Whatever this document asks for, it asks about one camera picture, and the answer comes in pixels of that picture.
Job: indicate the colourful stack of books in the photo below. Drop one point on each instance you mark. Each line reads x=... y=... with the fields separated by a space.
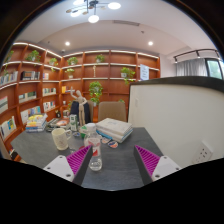
x=36 y=123

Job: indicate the green white carton box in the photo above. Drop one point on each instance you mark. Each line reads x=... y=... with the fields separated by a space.
x=73 y=122

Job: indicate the stack of grey books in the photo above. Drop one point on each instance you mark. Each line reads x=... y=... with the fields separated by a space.
x=114 y=129

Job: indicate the ceiling chandelier lamp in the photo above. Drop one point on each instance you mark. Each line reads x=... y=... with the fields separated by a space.
x=82 y=7

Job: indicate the grey window curtain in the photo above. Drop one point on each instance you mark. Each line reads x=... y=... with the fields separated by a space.
x=194 y=67

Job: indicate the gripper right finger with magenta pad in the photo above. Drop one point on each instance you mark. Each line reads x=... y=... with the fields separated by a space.
x=153 y=167

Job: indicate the brown upholstered chair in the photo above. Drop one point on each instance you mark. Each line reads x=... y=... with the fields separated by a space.
x=112 y=109

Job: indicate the hanging green potted plant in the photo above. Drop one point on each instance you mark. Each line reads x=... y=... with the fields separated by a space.
x=95 y=91

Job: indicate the wooden artist mannequin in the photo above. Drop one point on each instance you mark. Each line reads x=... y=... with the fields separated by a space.
x=76 y=94

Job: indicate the potted plant right shelf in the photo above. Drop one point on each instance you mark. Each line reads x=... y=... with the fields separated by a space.
x=127 y=74

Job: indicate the white paper notice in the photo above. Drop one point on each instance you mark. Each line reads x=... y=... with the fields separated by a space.
x=144 y=72

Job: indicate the wooden wall bookshelf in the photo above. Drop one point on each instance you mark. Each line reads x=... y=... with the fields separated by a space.
x=34 y=79

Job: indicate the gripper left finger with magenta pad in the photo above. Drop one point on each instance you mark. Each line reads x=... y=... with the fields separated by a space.
x=72 y=167

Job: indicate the white wall power socket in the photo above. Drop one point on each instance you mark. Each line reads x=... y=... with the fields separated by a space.
x=203 y=154

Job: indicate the round coaster on table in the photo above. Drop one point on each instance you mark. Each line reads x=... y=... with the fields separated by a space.
x=113 y=144

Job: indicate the clear plastic water bottle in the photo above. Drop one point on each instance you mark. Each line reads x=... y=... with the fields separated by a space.
x=94 y=139

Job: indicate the white ceramic mug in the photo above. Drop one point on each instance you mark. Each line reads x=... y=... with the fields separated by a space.
x=61 y=137

